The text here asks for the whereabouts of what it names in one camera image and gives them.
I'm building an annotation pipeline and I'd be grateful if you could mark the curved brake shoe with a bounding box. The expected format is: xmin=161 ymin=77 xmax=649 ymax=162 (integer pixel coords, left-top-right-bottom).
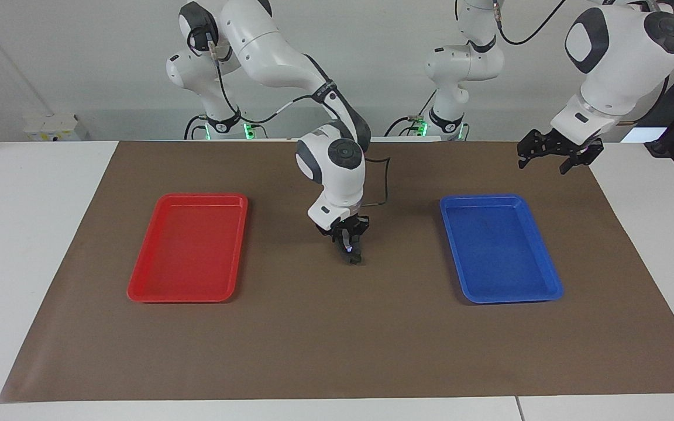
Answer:
xmin=340 ymin=231 xmax=364 ymax=264

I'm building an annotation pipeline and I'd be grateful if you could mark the brown table mat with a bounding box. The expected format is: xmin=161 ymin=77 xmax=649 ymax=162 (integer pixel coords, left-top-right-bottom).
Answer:
xmin=0 ymin=140 xmax=674 ymax=404

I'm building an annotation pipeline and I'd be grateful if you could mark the blue plastic tray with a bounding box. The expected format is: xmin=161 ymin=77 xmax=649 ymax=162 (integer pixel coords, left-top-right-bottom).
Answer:
xmin=439 ymin=194 xmax=564 ymax=304

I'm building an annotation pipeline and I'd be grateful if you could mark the red plastic tray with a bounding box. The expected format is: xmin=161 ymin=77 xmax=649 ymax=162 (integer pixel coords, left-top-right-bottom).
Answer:
xmin=127 ymin=193 xmax=249 ymax=303

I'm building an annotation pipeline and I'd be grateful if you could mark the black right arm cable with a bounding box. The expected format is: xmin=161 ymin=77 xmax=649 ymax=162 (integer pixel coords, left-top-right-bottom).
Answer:
xmin=205 ymin=41 xmax=391 ymax=206

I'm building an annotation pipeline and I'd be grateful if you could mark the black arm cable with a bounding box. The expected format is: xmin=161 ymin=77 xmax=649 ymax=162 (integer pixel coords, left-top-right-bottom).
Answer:
xmin=205 ymin=41 xmax=391 ymax=206
xmin=492 ymin=0 xmax=566 ymax=45

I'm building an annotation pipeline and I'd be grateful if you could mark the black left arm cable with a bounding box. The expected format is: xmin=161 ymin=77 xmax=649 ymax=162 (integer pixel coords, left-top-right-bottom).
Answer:
xmin=492 ymin=0 xmax=566 ymax=45

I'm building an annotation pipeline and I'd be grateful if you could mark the black base cable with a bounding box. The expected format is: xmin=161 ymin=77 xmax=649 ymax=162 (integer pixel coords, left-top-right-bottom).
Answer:
xmin=184 ymin=115 xmax=209 ymax=140
xmin=385 ymin=91 xmax=437 ymax=138

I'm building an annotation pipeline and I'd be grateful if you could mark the white wall socket box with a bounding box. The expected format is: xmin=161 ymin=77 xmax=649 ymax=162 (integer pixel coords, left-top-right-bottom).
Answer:
xmin=25 ymin=114 xmax=87 ymax=142

